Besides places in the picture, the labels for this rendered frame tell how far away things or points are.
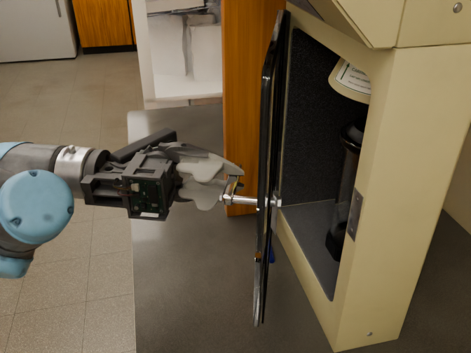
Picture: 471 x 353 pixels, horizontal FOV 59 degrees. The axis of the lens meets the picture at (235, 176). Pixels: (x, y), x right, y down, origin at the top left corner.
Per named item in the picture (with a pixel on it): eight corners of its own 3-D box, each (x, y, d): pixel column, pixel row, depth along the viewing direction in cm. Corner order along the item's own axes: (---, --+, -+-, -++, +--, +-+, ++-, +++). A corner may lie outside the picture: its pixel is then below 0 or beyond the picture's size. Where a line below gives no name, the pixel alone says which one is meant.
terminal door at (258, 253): (272, 210, 88) (284, 8, 66) (257, 333, 62) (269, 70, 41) (268, 209, 88) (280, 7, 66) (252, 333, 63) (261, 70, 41)
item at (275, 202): (280, 225, 58) (282, 190, 55) (278, 235, 56) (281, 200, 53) (265, 223, 58) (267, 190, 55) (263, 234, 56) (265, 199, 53)
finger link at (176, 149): (209, 177, 59) (151, 176, 60) (212, 170, 61) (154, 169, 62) (206, 148, 57) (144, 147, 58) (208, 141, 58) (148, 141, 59)
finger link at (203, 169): (240, 194, 55) (171, 192, 56) (245, 170, 60) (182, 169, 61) (237, 174, 53) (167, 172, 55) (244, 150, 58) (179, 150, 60)
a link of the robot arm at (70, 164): (84, 179, 66) (73, 133, 62) (112, 181, 66) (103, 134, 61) (61, 207, 60) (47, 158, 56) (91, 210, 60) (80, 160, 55)
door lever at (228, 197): (265, 176, 62) (266, 160, 61) (259, 215, 55) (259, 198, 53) (230, 173, 63) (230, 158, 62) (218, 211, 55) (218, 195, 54)
